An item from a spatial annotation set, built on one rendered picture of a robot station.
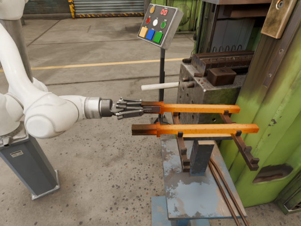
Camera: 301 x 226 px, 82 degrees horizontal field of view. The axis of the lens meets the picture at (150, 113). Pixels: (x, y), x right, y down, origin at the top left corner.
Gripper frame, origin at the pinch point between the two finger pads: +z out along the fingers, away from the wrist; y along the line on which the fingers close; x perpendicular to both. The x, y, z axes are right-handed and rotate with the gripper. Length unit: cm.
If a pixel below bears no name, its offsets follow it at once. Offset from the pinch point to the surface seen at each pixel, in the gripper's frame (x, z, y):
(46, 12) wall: -78, -409, -786
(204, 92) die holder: -4.0, 28.0, -18.1
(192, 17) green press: -49, 145, -521
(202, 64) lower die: 3.1, 30.8, -37.2
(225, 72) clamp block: 4.3, 38.9, -23.8
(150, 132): -2.4, -0.8, 12.5
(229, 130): -0.9, 27.6, 13.5
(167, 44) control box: 2, 15, -78
